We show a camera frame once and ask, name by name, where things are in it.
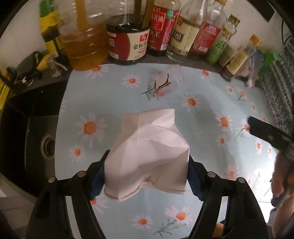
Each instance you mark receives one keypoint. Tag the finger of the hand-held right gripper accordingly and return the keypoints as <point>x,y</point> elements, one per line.
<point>266,131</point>

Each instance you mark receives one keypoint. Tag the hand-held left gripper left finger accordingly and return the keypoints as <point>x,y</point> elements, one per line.
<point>97,183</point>

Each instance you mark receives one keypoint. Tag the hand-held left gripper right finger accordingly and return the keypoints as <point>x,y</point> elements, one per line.
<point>195,183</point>

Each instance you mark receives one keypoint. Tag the smooth white tissue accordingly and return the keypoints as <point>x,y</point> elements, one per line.
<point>149,156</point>

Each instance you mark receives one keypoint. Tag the person's right hand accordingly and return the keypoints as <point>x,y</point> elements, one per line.
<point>281,179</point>

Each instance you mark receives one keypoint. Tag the woven basket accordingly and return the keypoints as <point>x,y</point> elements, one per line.
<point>280,80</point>

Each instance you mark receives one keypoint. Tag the clear plastic bag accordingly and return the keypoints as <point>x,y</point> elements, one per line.
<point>253,66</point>

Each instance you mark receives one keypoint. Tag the green plastic package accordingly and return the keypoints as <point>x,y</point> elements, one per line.
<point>270,61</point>

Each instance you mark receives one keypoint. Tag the blue daisy print tablecloth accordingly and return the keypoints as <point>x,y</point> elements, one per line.
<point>114,103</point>

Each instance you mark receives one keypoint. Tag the black sink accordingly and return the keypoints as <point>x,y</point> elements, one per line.
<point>23,137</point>

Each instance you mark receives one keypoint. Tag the bottle with green label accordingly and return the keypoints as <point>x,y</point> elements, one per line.
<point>217,46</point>

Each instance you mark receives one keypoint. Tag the clear printed plastic wrapper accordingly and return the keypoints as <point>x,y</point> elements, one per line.
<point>170,78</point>

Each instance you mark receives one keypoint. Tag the slim bottle red label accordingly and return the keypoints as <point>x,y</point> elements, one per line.
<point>206,34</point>

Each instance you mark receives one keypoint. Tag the metal faucet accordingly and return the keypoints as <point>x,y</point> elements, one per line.
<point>54,66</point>

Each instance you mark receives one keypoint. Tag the clear bottle cream label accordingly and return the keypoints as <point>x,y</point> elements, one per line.
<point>183,36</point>

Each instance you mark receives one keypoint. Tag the yellow plastic item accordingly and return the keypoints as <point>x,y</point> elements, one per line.
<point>3,92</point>

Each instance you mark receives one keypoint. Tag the black and yellow scrubber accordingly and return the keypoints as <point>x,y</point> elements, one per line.
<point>27,66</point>

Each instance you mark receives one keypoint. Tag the large cooking oil jug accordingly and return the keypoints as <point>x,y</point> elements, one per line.
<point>82,46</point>

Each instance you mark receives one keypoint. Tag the dark sauce jug red label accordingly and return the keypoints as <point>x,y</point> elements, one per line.
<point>127,43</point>

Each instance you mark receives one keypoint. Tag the dark bottle red label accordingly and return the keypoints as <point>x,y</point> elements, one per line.
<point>160,29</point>

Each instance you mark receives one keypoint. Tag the yellow and black bottle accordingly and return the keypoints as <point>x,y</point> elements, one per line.
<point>49,27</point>

